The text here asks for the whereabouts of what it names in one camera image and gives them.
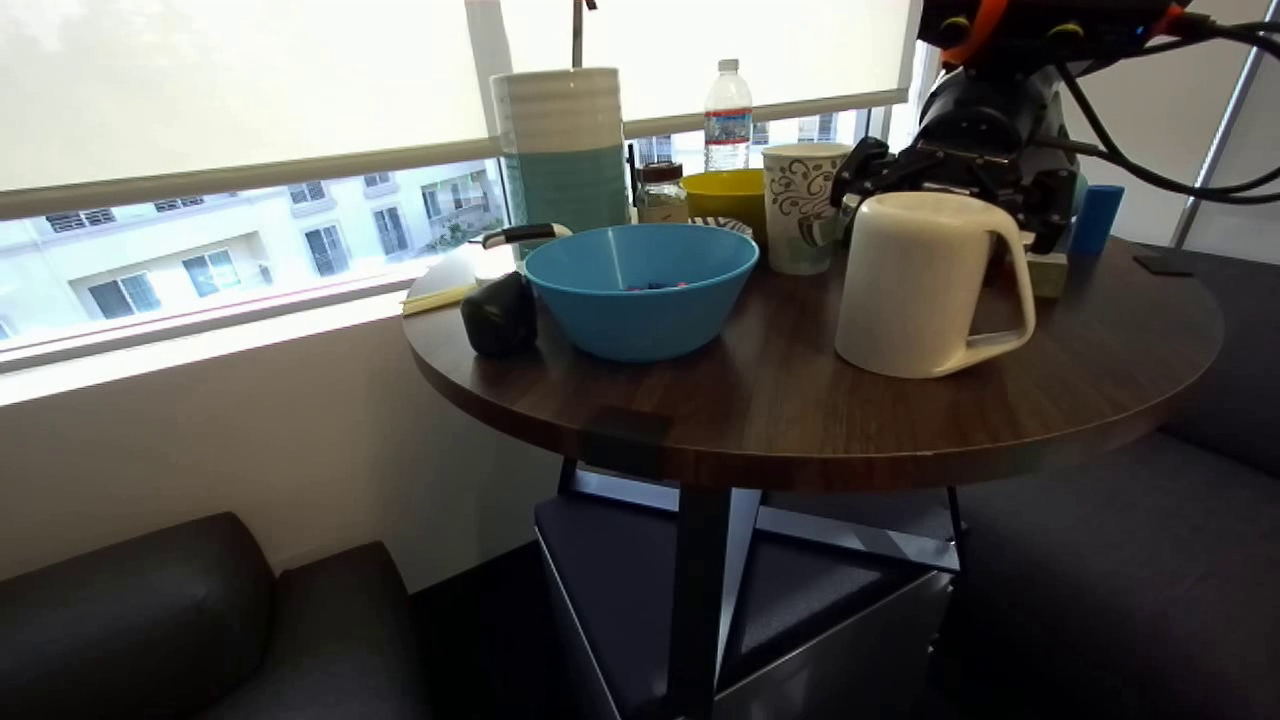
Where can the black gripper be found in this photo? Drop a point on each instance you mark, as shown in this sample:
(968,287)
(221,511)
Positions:
(991,135)

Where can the cream mug cup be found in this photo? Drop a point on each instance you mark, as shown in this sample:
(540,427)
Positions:
(912,287)

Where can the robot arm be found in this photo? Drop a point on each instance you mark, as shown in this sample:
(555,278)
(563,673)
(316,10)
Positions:
(1045,35)

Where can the patterned white cup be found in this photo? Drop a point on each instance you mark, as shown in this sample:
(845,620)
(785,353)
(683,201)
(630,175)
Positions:
(796,206)

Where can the water bottle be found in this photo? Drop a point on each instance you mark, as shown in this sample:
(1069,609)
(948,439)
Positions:
(728,116)

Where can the yellow bowl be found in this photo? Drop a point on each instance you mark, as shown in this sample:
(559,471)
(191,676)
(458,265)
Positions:
(728,194)

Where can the small glass jar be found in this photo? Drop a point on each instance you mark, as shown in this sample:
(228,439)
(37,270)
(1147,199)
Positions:
(660,194)

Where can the round wooden table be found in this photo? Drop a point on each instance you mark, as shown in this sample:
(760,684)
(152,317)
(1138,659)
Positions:
(698,444)

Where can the blue plastic bowl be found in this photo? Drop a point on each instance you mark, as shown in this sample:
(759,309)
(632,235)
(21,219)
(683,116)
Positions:
(641,291)

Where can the stacked white teal cups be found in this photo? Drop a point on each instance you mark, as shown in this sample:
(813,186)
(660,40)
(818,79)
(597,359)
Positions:
(563,147)

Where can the grey sofa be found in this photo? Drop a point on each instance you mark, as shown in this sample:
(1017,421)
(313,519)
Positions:
(1143,587)

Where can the black leather armchair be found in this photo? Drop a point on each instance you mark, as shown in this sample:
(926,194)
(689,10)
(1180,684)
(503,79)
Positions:
(195,626)

